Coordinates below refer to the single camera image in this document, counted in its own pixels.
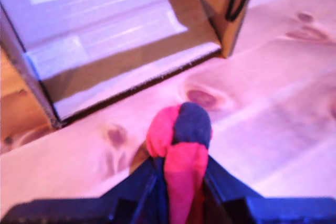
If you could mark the red and navy footbag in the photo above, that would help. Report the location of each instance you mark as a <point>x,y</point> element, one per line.
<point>183,129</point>

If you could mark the cardboard dice tower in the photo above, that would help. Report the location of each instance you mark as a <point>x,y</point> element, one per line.
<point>204,37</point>

